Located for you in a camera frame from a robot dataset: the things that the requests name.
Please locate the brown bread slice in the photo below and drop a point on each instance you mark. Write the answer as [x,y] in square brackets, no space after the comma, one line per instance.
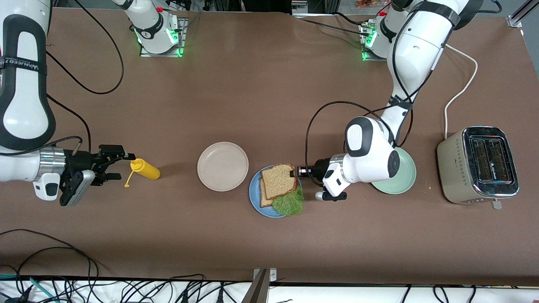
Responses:
[278,181]
[265,200]

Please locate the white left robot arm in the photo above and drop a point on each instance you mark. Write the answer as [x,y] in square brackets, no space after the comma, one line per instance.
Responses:
[417,46]

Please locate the beige round plate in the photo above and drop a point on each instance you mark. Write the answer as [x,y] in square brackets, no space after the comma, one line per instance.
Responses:
[223,167]

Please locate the grey metal table bracket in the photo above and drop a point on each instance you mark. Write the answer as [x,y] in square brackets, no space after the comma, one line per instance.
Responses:
[259,290]

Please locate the beige chrome toaster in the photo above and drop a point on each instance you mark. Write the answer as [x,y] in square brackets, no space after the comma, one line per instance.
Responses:
[457,168]

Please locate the green round plate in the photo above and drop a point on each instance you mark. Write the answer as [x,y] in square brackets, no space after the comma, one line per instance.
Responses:
[400,183]

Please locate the blue round plate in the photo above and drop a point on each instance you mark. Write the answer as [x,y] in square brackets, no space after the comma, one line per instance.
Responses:
[254,189]

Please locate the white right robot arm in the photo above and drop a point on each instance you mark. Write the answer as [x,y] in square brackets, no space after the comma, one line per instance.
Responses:
[25,105]

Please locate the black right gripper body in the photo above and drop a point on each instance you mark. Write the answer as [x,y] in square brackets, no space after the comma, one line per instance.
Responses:
[82,161]

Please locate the yellow squeeze bottle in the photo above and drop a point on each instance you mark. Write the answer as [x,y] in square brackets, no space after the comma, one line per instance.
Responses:
[147,169]

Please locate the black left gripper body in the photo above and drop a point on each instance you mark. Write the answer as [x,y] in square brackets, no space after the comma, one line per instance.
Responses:
[321,166]

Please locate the aluminium frame profile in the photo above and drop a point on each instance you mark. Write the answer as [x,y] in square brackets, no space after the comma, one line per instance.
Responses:
[517,20]

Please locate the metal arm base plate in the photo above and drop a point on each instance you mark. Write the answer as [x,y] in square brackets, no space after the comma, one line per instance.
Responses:
[183,38]
[365,57]

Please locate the green lettuce leaf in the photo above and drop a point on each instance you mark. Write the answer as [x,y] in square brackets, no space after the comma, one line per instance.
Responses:
[290,204]

